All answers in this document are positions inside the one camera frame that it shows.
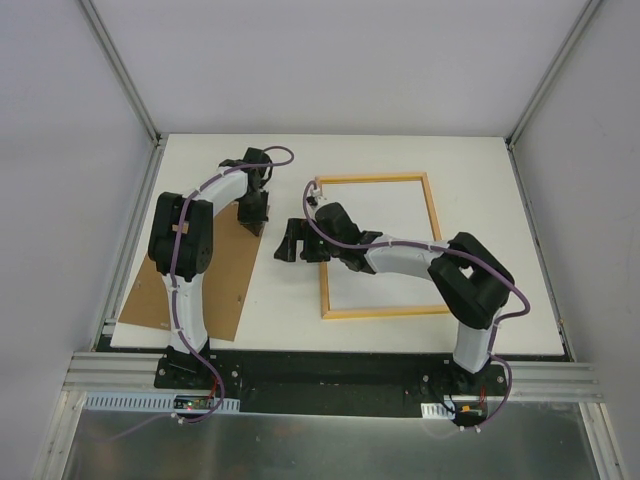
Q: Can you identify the right white slotted cable duct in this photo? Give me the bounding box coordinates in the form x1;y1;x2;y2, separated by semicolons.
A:
420;403;456;420

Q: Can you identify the yellow photo frame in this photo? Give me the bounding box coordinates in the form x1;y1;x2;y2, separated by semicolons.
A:
316;172;449;321

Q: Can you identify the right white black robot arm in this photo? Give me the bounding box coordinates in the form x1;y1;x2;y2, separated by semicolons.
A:
274;202;515;395

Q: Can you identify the printed street photo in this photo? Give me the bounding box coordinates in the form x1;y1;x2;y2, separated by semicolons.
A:
322;180;445;313

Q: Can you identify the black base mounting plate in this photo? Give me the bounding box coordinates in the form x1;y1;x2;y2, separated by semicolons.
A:
154;350;506;418

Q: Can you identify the aluminium corner post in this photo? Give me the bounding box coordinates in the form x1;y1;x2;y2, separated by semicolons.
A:
76;0;162;145
505;0;606;151

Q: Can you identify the shiny metal sheet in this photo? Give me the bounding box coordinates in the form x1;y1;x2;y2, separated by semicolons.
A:
64;402;598;479

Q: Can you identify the left aluminium corner post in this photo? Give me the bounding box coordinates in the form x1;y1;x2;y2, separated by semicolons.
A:
76;0;162;145

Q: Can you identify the aluminium front rail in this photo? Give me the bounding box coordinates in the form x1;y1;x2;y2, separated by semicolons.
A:
64;352;604;403

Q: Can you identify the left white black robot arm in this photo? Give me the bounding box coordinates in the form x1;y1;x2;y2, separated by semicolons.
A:
148;147;275;389

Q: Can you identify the brown cardboard backing board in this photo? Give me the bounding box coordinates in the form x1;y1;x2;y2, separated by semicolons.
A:
118;203;261;341

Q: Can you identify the white slotted cable duct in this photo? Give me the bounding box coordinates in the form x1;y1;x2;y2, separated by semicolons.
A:
420;403;456;420
84;392;218;415

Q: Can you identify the right aluminium corner post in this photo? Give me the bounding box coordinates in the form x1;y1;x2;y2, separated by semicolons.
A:
505;0;606;151

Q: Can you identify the left white slotted cable duct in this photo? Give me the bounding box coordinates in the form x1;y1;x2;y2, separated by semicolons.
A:
84;392;218;415

